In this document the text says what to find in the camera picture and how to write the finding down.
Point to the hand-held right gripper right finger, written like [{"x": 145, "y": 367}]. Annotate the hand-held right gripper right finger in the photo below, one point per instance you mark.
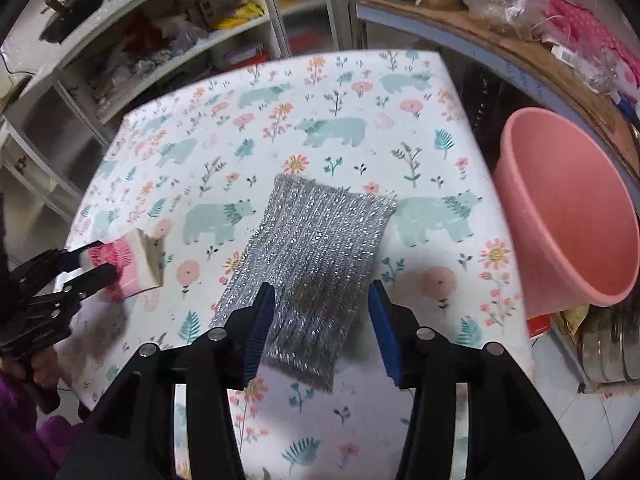
[{"x": 385, "y": 335}]

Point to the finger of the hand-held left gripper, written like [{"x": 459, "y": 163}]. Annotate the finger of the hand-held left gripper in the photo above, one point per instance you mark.
[
  {"x": 90, "y": 277},
  {"x": 70, "y": 260}
]

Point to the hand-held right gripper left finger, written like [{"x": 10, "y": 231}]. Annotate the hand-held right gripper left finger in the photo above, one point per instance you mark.
[{"x": 257, "y": 335}]

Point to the pink patterned tissue packet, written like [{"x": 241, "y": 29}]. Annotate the pink patterned tissue packet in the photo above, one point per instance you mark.
[{"x": 135, "y": 265}]

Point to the silver scouring cloth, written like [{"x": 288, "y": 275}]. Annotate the silver scouring cloth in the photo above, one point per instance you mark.
[{"x": 320, "y": 240}]

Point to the pink plastic bucket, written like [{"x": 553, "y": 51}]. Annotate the pink plastic bucket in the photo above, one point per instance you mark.
[{"x": 560, "y": 200}]

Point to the person's left forearm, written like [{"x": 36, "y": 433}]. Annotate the person's left forearm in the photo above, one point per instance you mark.
[{"x": 20, "y": 440}]

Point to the person's left hand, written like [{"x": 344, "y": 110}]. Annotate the person's left hand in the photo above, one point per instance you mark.
[{"x": 42, "y": 367}]

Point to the red cardboard box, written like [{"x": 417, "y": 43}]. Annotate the red cardboard box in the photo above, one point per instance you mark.
[{"x": 540, "y": 325}]

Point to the stainless steel pot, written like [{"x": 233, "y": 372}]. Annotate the stainless steel pot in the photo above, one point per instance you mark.
[{"x": 610, "y": 350}]

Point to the red bag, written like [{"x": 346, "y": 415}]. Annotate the red bag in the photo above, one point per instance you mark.
[{"x": 140, "y": 32}]

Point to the black wok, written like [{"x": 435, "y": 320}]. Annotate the black wok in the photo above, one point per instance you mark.
[{"x": 75, "y": 15}]

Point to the grey plastic bag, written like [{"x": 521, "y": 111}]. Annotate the grey plastic bag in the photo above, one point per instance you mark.
[{"x": 185, "y": 39}]

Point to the white kitchen cabinet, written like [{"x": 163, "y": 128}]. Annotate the white kitchen cabinet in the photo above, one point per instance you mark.
[{"x": 130, "y": 15}]

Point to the red lid food container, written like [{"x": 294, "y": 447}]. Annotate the red lid food container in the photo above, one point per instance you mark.
[{"x": 245, "y": 55}]

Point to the white cardboard box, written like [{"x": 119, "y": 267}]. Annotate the white cardboard box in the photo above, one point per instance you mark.
[{"x": 212, "y": 7}]

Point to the yellow packet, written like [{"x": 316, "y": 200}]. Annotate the yellow packet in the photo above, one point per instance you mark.
[{"x": 240, "y": 15}]

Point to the cardboard shelf liner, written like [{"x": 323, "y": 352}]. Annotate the cardboard shelf liner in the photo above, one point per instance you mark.
[{"x": 500, "y": 45}]

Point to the metal shelf rack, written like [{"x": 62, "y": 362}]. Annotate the metal shelf rack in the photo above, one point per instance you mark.
[{"x": 390, "y": 12}]

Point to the glass mug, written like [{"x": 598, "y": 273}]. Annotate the glass mug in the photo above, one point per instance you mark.
[{"x": 595, "y": 72}]

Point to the frosted glass cabinet door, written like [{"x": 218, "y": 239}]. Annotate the frosted glass cabinet door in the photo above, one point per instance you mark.
[{"x": 300, "y": 0}]

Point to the clear plastic bag with scraps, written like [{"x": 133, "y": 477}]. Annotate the clear plastic bag with scraps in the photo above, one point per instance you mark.
[{"x": 515, "y": 5}]

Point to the pink polka dot cloth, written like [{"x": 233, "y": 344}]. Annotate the pink polka dot cloth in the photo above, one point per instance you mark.
[{"x": 590, "y": 25}]

